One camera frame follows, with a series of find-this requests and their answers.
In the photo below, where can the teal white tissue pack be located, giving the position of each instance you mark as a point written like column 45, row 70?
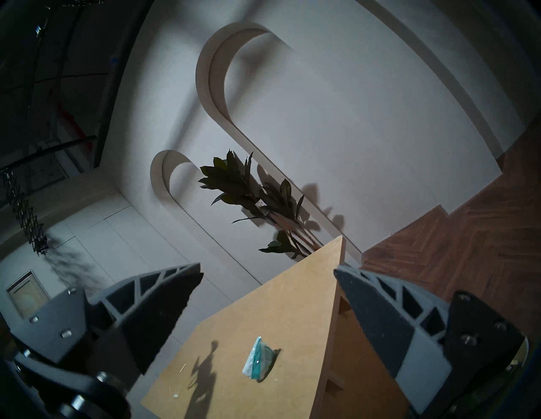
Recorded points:
column 258, row 359

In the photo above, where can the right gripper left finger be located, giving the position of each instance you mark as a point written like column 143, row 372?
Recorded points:
column 127, row 312

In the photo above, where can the light plywood table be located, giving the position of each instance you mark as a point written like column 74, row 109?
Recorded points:
column 274, row 304

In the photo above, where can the tall dark green plant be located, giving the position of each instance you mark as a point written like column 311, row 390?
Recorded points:
column 236, row 181

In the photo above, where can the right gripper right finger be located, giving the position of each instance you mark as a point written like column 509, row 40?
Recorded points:
column 422, row 338

